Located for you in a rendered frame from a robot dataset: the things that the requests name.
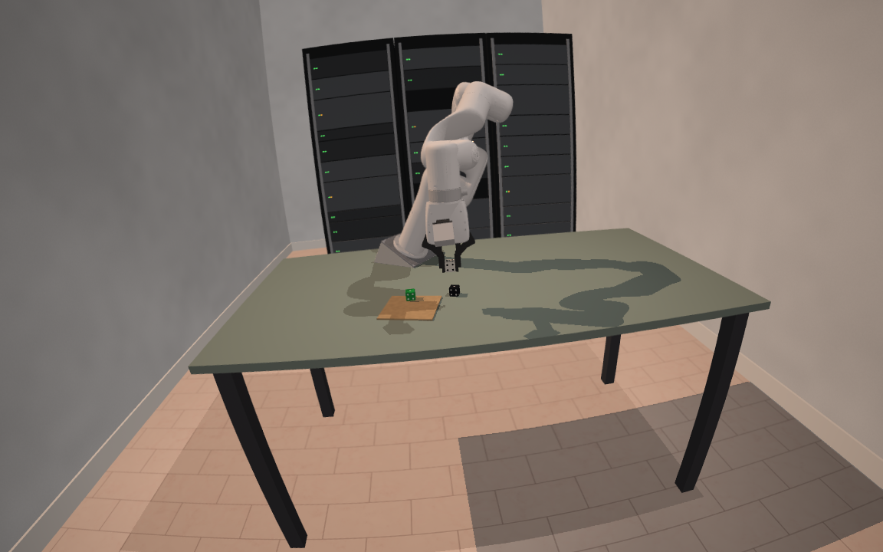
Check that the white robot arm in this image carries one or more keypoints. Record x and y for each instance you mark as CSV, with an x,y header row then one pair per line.
x,y
445,159

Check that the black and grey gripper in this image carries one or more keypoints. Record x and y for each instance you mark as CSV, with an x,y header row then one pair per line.
x,y
454,211

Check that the tan mat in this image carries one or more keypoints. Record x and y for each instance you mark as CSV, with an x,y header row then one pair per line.
x,y
398,308

